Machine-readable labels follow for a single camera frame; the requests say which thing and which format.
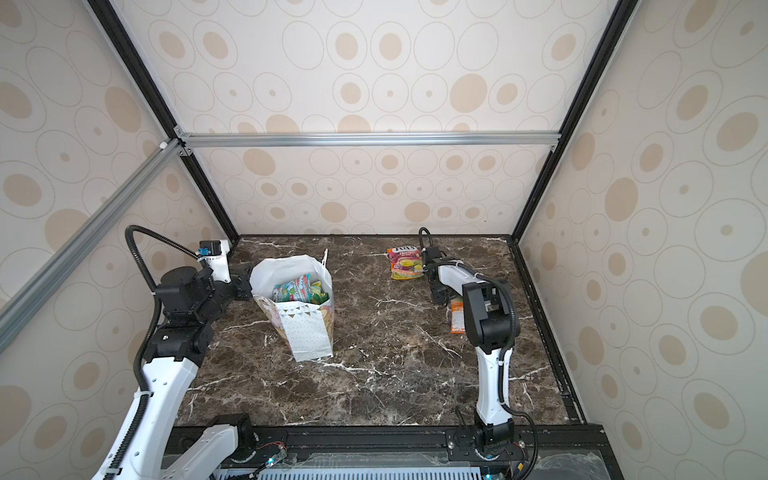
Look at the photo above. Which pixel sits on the white paper bag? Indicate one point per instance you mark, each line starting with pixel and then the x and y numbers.
pixel 307 328

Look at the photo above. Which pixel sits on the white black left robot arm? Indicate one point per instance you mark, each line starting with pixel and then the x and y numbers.
pixel 190 301

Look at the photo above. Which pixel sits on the black corner frame post right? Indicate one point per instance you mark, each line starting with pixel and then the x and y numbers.
pixel 608 42

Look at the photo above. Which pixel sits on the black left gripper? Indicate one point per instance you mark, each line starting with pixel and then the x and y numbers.
pixel 243 282

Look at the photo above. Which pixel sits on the silver aluminium left rail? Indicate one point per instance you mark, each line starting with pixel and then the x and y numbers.
pixel 22 308

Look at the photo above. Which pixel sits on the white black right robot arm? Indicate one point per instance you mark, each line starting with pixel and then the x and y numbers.
pixel 491 325

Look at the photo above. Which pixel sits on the silver aluminium rail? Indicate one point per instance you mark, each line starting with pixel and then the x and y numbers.
pixel 373 139
pixel 22 308

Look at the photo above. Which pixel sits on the black corner frame post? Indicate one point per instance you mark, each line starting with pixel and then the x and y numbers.
pixel 107 17
pixel 608 42

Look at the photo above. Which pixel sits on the silver aluminium back rail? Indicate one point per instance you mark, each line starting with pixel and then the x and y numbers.
pixel 373 139

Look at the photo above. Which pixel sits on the orange Fox's candy bag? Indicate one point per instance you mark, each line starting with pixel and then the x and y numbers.
pixel 456 316

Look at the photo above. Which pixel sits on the Fox's mint blossom candy bag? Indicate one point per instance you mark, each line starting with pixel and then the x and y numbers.
pixel 302 289

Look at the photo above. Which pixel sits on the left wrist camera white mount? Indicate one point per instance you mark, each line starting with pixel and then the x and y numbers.
pixel 213 253

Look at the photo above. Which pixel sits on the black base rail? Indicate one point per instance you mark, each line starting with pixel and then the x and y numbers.
pixel 422 452

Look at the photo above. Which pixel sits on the Fox's fruits candy bag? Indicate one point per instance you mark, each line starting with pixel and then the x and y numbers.
pixel 405 262

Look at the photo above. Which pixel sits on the black corner frame post left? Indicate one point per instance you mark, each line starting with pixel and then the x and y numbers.
pixel 107 17

